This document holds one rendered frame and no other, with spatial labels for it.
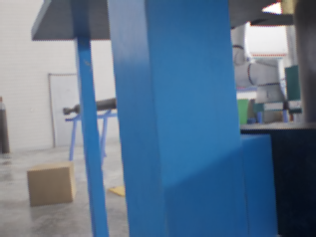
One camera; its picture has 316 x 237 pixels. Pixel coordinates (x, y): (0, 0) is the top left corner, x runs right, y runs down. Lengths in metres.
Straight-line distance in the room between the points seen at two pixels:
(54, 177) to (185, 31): 2.70
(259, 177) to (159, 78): 0.26
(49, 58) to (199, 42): 11.04
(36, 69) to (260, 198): 10.99
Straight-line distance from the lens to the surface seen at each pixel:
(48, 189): 3.24
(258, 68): 2.44
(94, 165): 1.62
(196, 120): 0.61
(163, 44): 0.60
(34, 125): 11.37
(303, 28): 0.93
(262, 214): 0.71
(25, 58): 11.54
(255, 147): 0.69
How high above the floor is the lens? 0.65
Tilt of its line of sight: 1 degrees down
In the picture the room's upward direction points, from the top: 5 degrees counter-clockwise
